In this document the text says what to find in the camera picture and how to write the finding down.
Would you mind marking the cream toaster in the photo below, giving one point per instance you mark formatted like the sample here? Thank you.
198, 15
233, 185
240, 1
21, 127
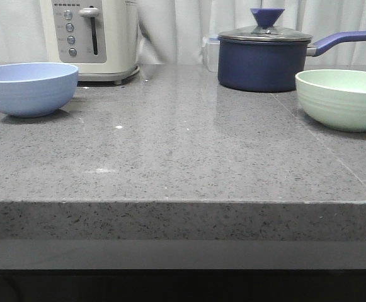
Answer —
99, 37

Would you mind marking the white curtain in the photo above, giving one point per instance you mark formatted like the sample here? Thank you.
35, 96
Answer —
172, 32

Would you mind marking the dark blue saucepan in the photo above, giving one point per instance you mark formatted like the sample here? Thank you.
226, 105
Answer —
267, 66

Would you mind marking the glass pot lid blue knob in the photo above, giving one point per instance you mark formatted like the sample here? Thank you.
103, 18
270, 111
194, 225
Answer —
265, 29

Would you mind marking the green bowl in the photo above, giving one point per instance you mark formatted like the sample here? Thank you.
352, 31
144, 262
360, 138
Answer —
334, 97

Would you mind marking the blue bowl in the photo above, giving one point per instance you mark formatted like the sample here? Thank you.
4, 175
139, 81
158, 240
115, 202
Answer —
29, 90

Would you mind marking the clear plastic container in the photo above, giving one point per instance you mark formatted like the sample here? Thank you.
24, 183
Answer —
210, 50

